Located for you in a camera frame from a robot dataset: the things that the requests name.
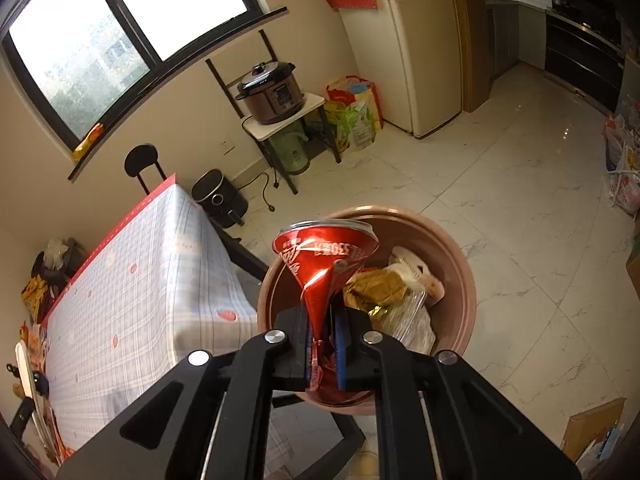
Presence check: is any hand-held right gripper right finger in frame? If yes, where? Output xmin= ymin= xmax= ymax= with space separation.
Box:
xmin=334 ymin=306 xmax=583 ymax=480

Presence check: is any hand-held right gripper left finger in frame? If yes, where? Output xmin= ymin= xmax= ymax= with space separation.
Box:
xmin=56 ymin=307 xmax=313 ymax=480

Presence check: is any white plastic bag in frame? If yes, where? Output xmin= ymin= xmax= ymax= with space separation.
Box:
xmin=372 ymin=287 xmax=437 ymax=356

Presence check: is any brown paper bag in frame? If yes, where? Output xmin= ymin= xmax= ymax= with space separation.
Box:
xmin=342 ymin=269 xmax=412 ymax=311

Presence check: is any red soda can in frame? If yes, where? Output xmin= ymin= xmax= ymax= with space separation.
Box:
xmin=272 ymin=218 xmax=381 ymax=393

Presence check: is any brown round trash bin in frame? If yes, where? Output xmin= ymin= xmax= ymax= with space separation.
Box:
xmin=256 ymin=205 xmax=477 ymax=416

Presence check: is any table with checked cloth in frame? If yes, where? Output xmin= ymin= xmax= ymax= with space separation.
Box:
xmin=40 ymin=174 xmax=281 ymax=466

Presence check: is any black air fryer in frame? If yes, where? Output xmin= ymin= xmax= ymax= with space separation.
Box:
xmin=191 ymin=169 xmax=249 ymax=228

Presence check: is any green electric kettle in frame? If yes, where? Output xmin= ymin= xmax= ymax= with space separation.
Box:
xmin=270 ymin=127 xmax=311 ymax=176

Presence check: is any black metal rack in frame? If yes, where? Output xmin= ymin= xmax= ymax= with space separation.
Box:
xmin=206 ymin=29 xmax=343 ymax=195

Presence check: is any colourful shopping bag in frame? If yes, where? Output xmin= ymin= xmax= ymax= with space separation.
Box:
xmin=325 ymin=75 xmax=383 ymax=153

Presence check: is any dark bag with cloth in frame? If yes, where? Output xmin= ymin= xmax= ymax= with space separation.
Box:
xmin=32 ymin=237 xmax=88 ymax=286

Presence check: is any cardboard box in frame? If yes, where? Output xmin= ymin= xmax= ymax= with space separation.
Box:
xmin=560 ymin=397 xmax=628 ymax=466

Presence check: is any brown electric pressure cooker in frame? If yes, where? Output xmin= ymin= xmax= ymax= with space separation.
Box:
xmin=236 ymin=61 xmax=306 ymax=125

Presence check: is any yellow snack packet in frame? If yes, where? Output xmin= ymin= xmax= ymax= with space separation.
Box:
xmin=21 ymin=277 xmax=51 ymax=323

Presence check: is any orange packet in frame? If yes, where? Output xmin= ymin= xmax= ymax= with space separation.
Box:
xmin=72 ymin=122 xmax=106 ymax=161

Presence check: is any dark window sill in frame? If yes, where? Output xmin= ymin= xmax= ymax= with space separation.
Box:
xmin=67 ymin=7 xmax=289 ymax=182

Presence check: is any cream refrigerator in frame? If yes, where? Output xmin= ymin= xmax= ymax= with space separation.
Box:
xmin=340 ymin=0 xmax=463 ymax=139

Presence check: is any pile of plastic bags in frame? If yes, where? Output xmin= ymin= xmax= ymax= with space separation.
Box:
xmin=602 ymin=110 xmax=640 ymax=216

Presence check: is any grey kitchen cabinet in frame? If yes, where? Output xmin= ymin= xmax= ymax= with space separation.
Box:
xmin=485 ymin=0 xmax=548 ymax=78

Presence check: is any black framed window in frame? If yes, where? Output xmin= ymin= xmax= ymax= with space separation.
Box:
xmin=0 ymin=0 xmax=262 ymax=150

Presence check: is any black power cable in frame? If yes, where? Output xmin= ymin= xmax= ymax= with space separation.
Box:
xmin=242 ymin=172 xmax=281 ymax=213

